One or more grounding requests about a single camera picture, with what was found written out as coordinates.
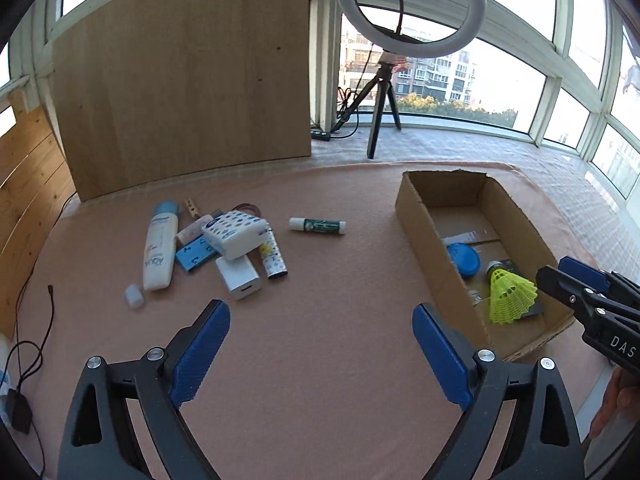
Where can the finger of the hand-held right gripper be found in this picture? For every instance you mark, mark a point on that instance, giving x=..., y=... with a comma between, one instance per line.
x=582, y=271
x=560, y=284

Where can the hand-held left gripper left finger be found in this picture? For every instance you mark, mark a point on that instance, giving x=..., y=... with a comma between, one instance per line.
x=200, y=355

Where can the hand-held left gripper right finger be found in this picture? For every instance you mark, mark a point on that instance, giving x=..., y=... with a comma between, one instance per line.
x=442, y=355

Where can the yellow shuttlecock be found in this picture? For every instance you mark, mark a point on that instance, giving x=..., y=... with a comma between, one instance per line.
x=510, y=295

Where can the cardboard box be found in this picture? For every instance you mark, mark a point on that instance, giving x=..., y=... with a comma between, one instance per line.
x=425, y=240

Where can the person's right hand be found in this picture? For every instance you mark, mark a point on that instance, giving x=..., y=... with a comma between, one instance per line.
x=617, y=400

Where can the white power bank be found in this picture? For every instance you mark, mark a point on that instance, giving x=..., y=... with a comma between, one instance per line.
x=237, y=277

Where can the small white cap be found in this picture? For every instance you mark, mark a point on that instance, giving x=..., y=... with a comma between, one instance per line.
x=134, y=296

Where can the blue round case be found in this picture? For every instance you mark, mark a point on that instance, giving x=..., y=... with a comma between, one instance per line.
x=463, y=260

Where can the blue card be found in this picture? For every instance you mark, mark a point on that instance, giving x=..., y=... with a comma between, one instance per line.
x=192, y=257

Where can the white paper strip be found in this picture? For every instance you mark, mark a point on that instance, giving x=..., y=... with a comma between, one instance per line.
x=467, y=237

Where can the white bottle with blue cap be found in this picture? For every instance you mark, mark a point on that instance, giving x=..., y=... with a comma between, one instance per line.
x=159, y=255

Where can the dotted white tube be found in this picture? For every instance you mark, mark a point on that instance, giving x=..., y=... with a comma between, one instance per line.
x=272, y=260

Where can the pink patterned packet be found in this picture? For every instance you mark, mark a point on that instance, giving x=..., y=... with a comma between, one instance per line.
x=192, y=230

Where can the white blue-dotted tissue pack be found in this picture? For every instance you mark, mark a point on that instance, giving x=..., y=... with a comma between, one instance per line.
x=232, y=232

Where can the white green glue stick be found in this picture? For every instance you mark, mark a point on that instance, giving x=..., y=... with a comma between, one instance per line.
x=317, y=225

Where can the wooden plank panel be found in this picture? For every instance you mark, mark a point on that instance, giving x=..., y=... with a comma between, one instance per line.
x=25, y=190

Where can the black power strip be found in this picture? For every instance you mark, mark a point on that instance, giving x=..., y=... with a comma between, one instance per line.
x=320, y=135

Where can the black tripod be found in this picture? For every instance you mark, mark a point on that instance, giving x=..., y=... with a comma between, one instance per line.
x=379, y=110

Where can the large wooden board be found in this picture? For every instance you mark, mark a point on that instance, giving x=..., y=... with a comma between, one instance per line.
x=185, y=85

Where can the white window frame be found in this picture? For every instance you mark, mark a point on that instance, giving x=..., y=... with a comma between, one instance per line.
x=505, y=25

